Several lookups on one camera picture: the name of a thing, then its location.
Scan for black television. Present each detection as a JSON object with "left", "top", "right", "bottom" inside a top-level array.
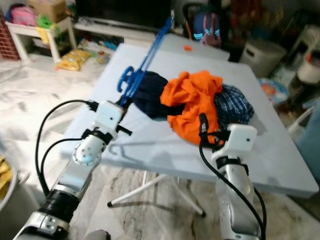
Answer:
[{"left": 75, "top": 0, "right": 174, "bottom": 32}]

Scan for light blue cushion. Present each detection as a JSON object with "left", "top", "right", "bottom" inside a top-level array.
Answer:
[{"left": 296, "top": 112, "right": 320, "bottom": 170}]

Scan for navy garment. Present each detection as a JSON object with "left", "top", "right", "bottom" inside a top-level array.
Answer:
[{"left": 127, "top": 71, "right": 181, "bottom": 120}]

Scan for blue plastic hanger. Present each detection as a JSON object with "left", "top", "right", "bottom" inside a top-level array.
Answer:
[{"left": 116, "top": 16, "right": 174, "bottom": 107}]

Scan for yellow toy bag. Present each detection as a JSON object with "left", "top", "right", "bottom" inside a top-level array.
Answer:
[{"left": 56, "top": 49, "right": 94, "bottom": 72}]

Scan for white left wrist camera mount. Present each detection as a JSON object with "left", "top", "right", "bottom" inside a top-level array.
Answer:
[{"left": 94, "top": 101, "right": 125, "bottom": 136}]

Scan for white television stand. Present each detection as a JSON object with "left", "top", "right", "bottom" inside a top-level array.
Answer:
[{"left": 74, "top": 17, "right": 173, "bottom": 43}]

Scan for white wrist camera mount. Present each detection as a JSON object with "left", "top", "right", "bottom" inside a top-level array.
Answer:
[
  {"left": 94, "top": 101, "right": 125, "bottom": 136},
  {"left": 222, "top": 125, "right": 259, "bottom": 160}
]

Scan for brown cardboard box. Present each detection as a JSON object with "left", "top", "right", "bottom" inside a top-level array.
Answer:
[{"left": 27, "top": 0, "right": 69, "bottom": 24}]

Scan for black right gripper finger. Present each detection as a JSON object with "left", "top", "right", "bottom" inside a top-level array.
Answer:
[{"left": 198, "top": 112, "right": 211, "bottom": 146}]

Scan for white small side table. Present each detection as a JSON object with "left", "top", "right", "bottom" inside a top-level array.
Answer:
[{"left": 5, "top": 17, "right": 79, "bottom": 64}]

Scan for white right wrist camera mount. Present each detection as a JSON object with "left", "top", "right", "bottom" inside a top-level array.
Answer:
[{"left": 222, "top": 125, "right": 259, "bottom": 160}]

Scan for yellow shirt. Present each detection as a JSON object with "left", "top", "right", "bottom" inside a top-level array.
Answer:
[{"left": 0, "top": 159, "right": 15, "bottom": 201}]

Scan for pink backpack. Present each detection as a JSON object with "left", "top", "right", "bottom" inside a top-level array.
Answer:
[{"left": 10, "top": 5, "right": 39, "bottom": 27}]

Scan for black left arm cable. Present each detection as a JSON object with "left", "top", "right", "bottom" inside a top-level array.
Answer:
[
  {"left": 41, "top": 137, "right": 83, "bottom": 193},
  {"left": 35, "top": 99, "right": 100, "bottom": 197}
]

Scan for red brick pillar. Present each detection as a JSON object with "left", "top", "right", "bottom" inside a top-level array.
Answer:
[{"left": 0, "top": 20, "right": 21, "bottom": 62}]

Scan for orange printed shirt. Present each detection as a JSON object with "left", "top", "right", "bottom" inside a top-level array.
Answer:
[{"left": 160, "top": 70, "right": 225, "bottom": 146}]

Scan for grey robot leg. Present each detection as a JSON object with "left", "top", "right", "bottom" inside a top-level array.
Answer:
[{"left": 84, "top": 228, "right": 112, "bottom": 240}]

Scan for green plastic toy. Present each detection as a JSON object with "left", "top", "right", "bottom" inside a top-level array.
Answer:
[{"left": 36, "top": 15, "right": 59, "bottom": 31}]

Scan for grey plastic bucket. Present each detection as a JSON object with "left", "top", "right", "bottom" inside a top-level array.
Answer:
[{"left": 0, "top": 155, "right": 39, "bottom": 240}]

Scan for grey lidded bin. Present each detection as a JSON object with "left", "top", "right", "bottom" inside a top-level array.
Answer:
[{"left": 240, "top": 39, "right": 289, "bottom": 79}]

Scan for blue plaid shirt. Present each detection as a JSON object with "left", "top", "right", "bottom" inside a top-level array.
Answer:
[{"left": 214, "top": 84, "right": 256, "bottom": 129}]

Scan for dark backpack cyan stripes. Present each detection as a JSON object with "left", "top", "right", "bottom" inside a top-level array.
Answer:
[{"left": 192, "top": 11, "right": 224, "bottom": 47}]

